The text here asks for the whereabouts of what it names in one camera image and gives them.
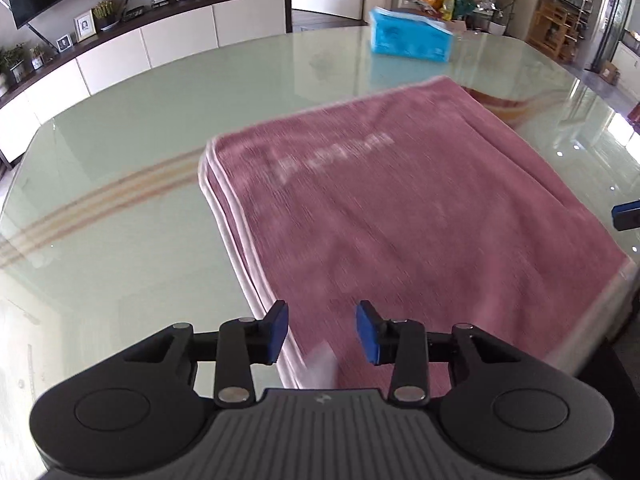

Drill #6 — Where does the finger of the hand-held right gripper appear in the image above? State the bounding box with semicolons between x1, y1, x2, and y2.
611;201;640;232

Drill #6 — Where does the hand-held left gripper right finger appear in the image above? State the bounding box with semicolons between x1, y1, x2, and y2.
355;300;522;408

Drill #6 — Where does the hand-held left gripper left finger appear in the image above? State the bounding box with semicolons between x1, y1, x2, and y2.
122;300;291;408

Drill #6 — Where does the pink towel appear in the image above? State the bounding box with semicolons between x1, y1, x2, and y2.
197;76;637;392

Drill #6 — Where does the cardboard box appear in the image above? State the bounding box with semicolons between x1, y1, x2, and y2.
597;60;622;86

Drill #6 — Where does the wooden shelf rack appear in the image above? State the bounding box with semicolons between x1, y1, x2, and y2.
527;0;591;64

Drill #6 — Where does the blue tissue pack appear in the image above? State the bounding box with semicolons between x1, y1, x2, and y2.
368;7;456;64

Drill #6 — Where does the white sideboard cabinet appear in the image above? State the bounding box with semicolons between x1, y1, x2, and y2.
0;0;294;171

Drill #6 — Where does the yellow-green potted plant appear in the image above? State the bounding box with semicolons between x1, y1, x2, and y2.
92;0;121;31

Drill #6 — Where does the large white photo frame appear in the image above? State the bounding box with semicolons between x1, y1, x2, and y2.
74;10;97;43

